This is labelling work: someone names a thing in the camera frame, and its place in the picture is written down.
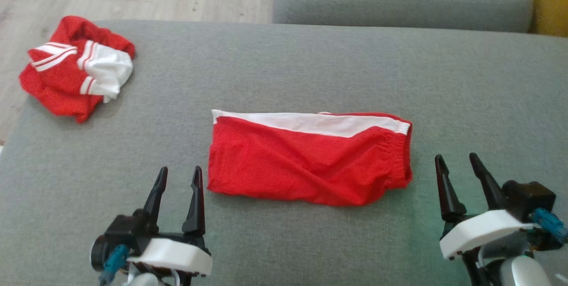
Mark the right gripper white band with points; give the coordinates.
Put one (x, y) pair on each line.
(483, 230)

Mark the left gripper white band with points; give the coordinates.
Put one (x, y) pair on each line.
(177, 255)

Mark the red shorts white side stripe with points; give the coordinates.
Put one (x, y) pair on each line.
(288, 166)

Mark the red basketball jersey white trim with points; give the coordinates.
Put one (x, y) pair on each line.
(57, 86)

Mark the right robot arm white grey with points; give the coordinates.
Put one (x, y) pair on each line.
(523, 275)

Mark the large grey sofa seat cushion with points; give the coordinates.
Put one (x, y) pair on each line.
(310, 64)

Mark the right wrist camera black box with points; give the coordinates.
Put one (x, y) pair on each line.
(528, 199)

